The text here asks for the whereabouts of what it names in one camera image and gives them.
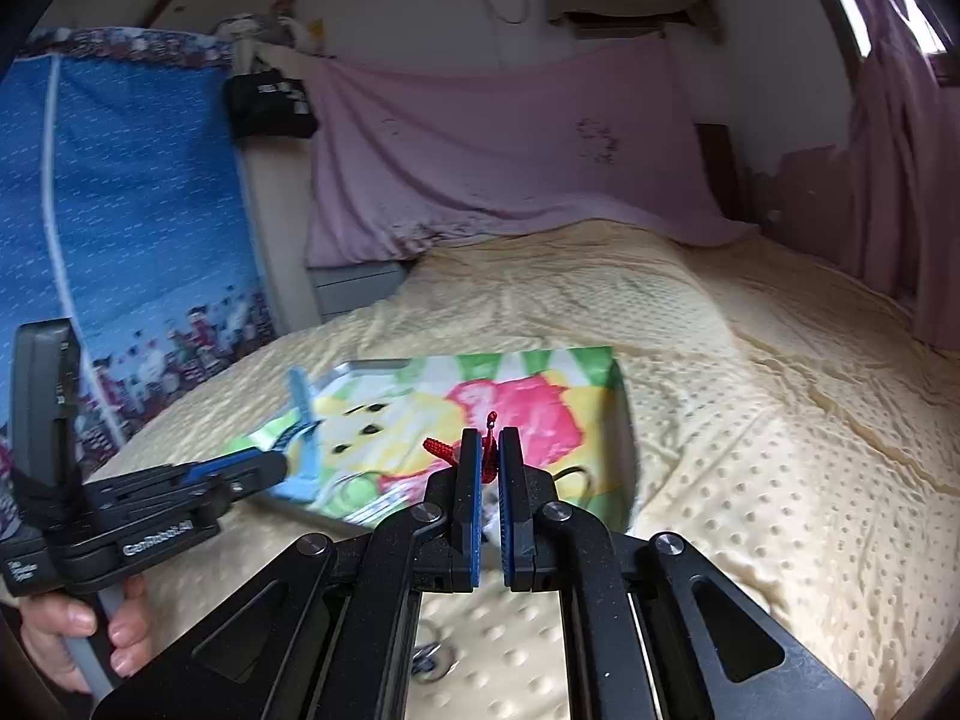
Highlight light blue watch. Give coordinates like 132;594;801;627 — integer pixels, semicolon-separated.
267;367;322;504

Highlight black keychain with rings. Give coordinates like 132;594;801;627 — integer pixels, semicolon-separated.
410;619;459;684

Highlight left hand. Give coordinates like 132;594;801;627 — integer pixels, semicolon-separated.
18;575;155;694

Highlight grey metal tray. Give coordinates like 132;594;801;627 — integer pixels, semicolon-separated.
245;346;640;542

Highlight yellow dotted blanket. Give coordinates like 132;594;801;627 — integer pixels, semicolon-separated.
109;221;958;718

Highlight blue patterned fabric wardrobe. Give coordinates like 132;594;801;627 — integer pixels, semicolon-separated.
2;28;275;468

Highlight wooden headboard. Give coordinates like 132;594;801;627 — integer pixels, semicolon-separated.
231;40;410;335

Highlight black hanging bag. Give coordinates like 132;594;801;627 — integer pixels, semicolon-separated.
223;70;319;140

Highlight pink sheet on headboard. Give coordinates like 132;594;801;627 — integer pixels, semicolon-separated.
306;36;750;268

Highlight pink curtain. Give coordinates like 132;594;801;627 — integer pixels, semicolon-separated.
848;0;958;349

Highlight black camera unit left gripper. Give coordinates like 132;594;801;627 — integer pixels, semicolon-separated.
10;319;82;528

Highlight silver ring in tray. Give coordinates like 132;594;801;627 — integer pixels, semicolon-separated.
320;471;392;519

